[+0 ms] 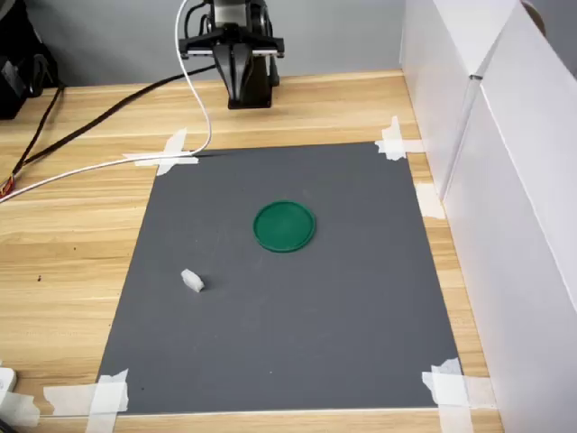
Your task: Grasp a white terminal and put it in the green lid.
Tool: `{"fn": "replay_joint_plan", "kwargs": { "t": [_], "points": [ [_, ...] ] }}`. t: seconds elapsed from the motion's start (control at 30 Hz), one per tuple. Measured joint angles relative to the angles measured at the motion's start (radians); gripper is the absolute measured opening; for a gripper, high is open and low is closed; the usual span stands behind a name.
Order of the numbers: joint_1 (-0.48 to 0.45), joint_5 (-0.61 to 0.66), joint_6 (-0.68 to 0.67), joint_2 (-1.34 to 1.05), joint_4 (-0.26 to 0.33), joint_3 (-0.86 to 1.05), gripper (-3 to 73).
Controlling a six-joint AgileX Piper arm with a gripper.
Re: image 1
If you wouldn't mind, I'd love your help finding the small white plastic terminal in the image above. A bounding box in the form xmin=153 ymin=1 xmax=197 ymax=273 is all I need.
xmin=180 ymin=268 xmax=205 ymax=293

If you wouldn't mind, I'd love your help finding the round green lid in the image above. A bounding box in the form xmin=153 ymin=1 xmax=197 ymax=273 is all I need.
xmin=252 ymin=199 xmax=317 ymax=255

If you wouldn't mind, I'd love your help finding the white tape piece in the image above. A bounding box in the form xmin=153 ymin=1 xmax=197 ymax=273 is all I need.
xmin=122 ymin=126 xmax=200 ymax=177
xmin=41 ymin=368 xmax=131 ymax=433
xmin=420 ymin=356 xmax=498 ymax=433
xmin=374 ymin=115 xmax=426 ymax=162
xmin=414 ymin=181 xmax=448 ymax=221

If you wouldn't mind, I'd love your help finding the black equipment bag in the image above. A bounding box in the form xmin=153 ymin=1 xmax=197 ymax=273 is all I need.
xmin=0 ymin=0 xmax=63 ymax=121

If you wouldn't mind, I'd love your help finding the dark grey mat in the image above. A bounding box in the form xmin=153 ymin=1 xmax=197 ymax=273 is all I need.
xmin=96 ymin=141 xmax=466 ymax=414

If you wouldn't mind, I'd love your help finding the tall white partition box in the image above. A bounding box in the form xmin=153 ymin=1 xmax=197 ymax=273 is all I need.
xmin=443 ymin=0 xmax=577 ymax=433

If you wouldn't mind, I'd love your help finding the crumpled white tape scrap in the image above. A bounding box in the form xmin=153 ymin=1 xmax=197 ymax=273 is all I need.
xmin=0 ymin=390 xmax=42 ymax=428

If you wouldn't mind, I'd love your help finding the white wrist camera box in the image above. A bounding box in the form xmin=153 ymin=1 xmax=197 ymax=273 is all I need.
xmin=211 ymin=0 xmax=251 ymax=29

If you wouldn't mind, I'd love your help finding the white camera cable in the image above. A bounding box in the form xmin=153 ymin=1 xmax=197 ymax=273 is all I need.
xmin=0 ymin=0 xmax=213 ymax=204

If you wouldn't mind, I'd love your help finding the braided black cable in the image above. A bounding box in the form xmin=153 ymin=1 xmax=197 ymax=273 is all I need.
xmin=9 ymin=83 xmax=65 ymax=178

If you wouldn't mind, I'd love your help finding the small white bracket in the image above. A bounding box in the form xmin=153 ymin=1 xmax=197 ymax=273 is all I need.
xmin=0 ymin=366 xmax=19 ymax=399

